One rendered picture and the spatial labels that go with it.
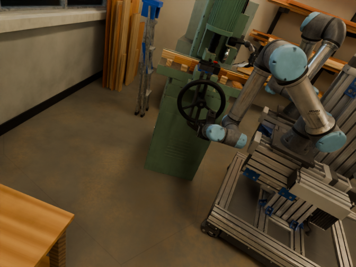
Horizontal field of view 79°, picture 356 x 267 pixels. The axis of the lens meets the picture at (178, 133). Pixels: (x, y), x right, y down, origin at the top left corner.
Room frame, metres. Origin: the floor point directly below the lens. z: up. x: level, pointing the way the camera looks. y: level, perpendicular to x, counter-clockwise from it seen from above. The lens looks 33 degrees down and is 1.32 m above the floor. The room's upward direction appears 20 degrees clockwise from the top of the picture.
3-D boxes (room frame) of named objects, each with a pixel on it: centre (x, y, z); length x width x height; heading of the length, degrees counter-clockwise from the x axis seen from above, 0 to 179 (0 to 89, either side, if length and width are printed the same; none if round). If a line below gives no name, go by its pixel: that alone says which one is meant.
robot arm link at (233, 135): (0.91, -0.25, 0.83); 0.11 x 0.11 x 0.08; 7
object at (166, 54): (1.56, 0.00, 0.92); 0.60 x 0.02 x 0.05; 98
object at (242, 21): (1.78, -0.14, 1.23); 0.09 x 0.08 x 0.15; 8
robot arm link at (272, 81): (1.41, -0.47, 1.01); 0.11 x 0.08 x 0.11; 51
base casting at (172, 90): (1.66, 0.00, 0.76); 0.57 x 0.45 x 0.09; 8
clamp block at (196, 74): (1.35, -0.03, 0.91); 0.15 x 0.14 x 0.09; 98
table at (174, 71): (1.43, -0.02, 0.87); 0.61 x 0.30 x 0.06; 98
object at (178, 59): (1.55, -0.10, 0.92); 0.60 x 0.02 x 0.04; 98
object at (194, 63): (1.46, -0.05, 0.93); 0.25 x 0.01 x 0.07; 98
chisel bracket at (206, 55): (1.56, -0.02, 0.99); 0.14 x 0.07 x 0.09; 8
